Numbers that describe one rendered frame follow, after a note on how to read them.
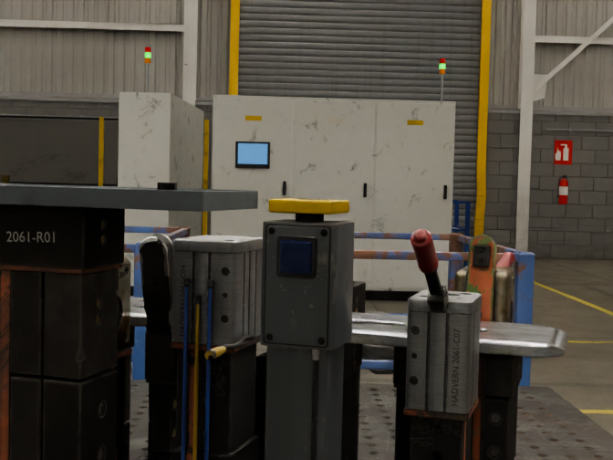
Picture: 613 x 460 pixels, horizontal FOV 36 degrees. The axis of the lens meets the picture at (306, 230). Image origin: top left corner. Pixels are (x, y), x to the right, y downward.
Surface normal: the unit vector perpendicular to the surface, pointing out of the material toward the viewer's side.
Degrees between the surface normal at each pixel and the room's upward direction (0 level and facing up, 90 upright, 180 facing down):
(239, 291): 90
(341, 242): 90
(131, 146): 90
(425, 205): 90
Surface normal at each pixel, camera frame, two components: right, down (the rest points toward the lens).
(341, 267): 0.95, 0.04
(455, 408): -0.30, 0.04
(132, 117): -0.03, 0.05
